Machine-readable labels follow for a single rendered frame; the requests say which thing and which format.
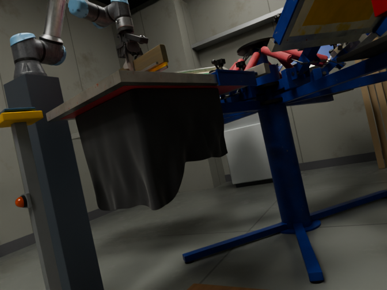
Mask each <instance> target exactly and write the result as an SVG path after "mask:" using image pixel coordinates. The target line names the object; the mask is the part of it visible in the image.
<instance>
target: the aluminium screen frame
mask: <svg viewBox="0 0 387 290"><path fill-rule="evenodd" d="M122 86H219V85H218V80H217V75H216V74H192V73H178V72H152V71H127V70H118V71H116V72H115V73H113V74H111V75H110V76H108V77H106V78H104V79H103V80H101V81H99V82H98V83H96V84H95V85H93V86H91V87H90V88H88V89H86V90H84V91H83V92H81V93H79V94H77V95H76V96H74V97H73V98H71V99H69V100H68V101H66V102H64V103H63V104H61V105H59V106H57V107H56V108H54V109H53V110H51V111H49V112H48V113H46V116H47V121H48V122H50V121H63V120H75V118H73V119H61V118H63V117H65V116H67V115H69V114H71V113H73V112H75V111H76V110H78V109H80V108H82V107H84V106H86V105H88V104H90V103H92V102H93V101H95V100H97V99H99V98H101V97H103V96H105V95H107V94H109V93H111V92H113V91H115V90H117V89H118V88H120V87H122ZM243 87H247V86H243ZM243 87H239V88H238V89H241V88H243ZM238 89H234V90H231V91H228V92H226V93H230V92H232V91H235V90H238ZM226 93H223V94H220V95H219V96H221V95H224V94H226Z"/></svg>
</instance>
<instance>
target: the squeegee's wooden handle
mask: <svg viewBox="0 0 387 290"><path fill-rule="evenodd" d="M155 62H158V64H163V63H165V62H167V63H168V62H169V61H168V56H167V53H166V48H165V45H163V44H159V45H158V46H156V47H154V48H153V49H151V50H150V51H148V52H147V53H145V54H143V55H142V56H140V57H139V58H137V59H135V60H134V61H133V64H134V69H135V71H141V70H143V69H144V68H146V67H148V66H150V65H151V64H153V63H155ZM119 70H127V71H129V69H124V68H121V69H119Z"/></svg>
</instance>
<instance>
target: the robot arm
mask: <svg viewBox="0 0 387 290"><path fill-rule="evenodd" d="M66 3H68V8H69V12H70V13H71V14H72V15H74V16H76V17H78V18H83V19H86V20H89V21H91V22H92V23H93V25H94V26H96V28H99V29H102V28H106V27H108V26H109V25H110V24H113V23H114V22H115V23H116V27H117V31H118V34H117V35H116V36H117V37H118V38H119V40H120V44H119V45H118V46H116V50H117V56H118V58H125V59H126V62H125V64H124V65H123V68H124V69H129V70H130V71H135V69H134V64H133V60H134V59H137V58H139V57H140V56H142V55H143V52H142V50H141V48H140V46H139V44H144V43H145V44H147V43H148V38H147V37H144V36H143V35H140V36H138V35H135V34H133V33H134V26H133V23H132V18H131V13H130V7H129V4H128V0H111V4H110V5H108V6H106V7H101V6H98V5H96V4H93V3H91V2H89V1H88V0H48V3H47V11H46V16H45V23H44V31H43V34H42V35H40V36H39V40H37V39H36V37H35V35H34V34H32V33H19V34H16V35H14V36H12V37H11V38H10V47H11V49H12V54H13V59H14V64H15V70H14V77H13V79H16V78H18V77H20V76H22V75H24V74H32V75H42V76H47V74H46V73H45V71H44V69H43V67H42V65H41V64H48V65H50V66H53V65H54V66H58V65H60V64H61V63H63V62H64V60H65V58H66V51H65V50H66V49H65V47H64V46H63V41H62V40H61V35H62V28H63V21H64V17H65V10H66ZM138 43H139V44H138ZM135 55H136V56H135ZM134 56H135V57H134Z"/></svg>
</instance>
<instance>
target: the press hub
mask: <svg viewBox="0 0 387 290"><path fill-rule="evenodd" d="M272 38H273V37H267V38H263V39H258V40H255V41H252V42H250V43H247V44H245V45H243V46H242V47H240V48H239V49H238V50H237V55H239V56H244V55H245V54H246V52H247V51H249V50H250V49H251V50H250V51H249V52H248V55H247V56H249V55H250V54H251V53H252V54H251V55H250V56H252V55H253V54H254V52H258V51H259V49H257V48H255V47H258V48H260V47H261V45H263V46H266V47H267V44H268V43H269V40H270V39H272ZM263 46H262V47H263ZM259 54H260V58H259V60H258V62H257V64H256V66H257V65H260V64H262V63H268V58H267V55H265V54H262V53H261V50H260V52H259ZM268 64H269V63H268ZM269 67H270V72H271V73H269V74H267V75H263V76H262V77H258V78H256V82H257V89H265V94H264V95H262V96H257V97H256V98H255V101H260V100H267V101H263V102H261V103H260V105H268V107H269V108H268V109H265V110H258V114H259V119H260V125H261V130H262V133H263V138H264V143H265V148H266V151H267V157H268V161H269V164H270V170H271V175H272V180H273V183H274V188H275V193H276V198H277V202H278V207H279V212H280V216H281V220H282V222H283V223H287V226H288V229H287V230H284V231H281V232H279V233H282V234H295V231H294V227H293V224H294V223H302V224H303V227H304V229H305V231H306V232H309V231H312V230H315V229H317V228H319V227H320V226H321V222H320V221H319V220H318V219H317V220H314V221H311V218H310V213H309V208H308V203H307V199H306V194H305V190H304V186H303V181H302V176H301V171H300V168H299V163H298V158H297V152H296V149H295V144H294V139H293V134H292V131H291V126H290V120H289V116H288V113H287V107H286V104H281V105H275V103H277V102H279V101H283V98H282V97H280V98H275V99H274V97H275V96H278V95H280V94H282V93H283V91H282V90H281V91H276V92H272V90H271V88H272V87H274V86H276V85H278V84H279V81H278V80H280V75H279V70H278V66H277V65H275V64H271V65H269Z"/></svg>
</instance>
